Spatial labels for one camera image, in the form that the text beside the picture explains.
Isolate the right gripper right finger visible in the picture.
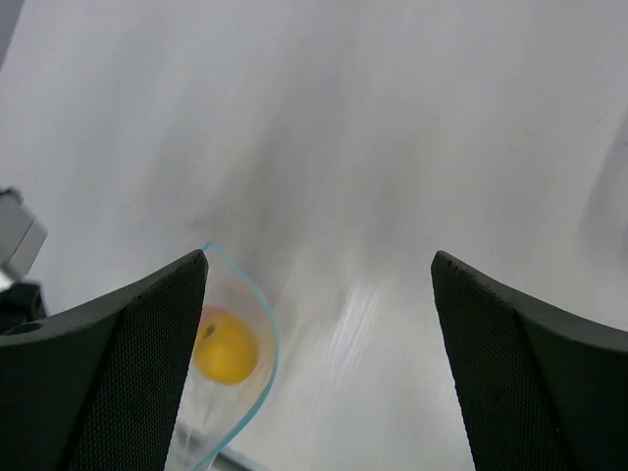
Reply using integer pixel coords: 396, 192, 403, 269
431, 251, 627, 470

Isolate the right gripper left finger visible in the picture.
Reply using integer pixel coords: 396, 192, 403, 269
1, 250, 208, 470

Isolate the yellow toy fruit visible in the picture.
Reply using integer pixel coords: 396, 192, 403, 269
192, 313, 260, 386

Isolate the clear zip top bag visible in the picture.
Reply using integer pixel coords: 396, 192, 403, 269
165, 242, 279, 470

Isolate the pink toy egg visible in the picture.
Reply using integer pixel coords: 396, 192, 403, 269
201, 305, 231, 321

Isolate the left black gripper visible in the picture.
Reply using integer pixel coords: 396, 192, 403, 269
0, 283, 47, 334

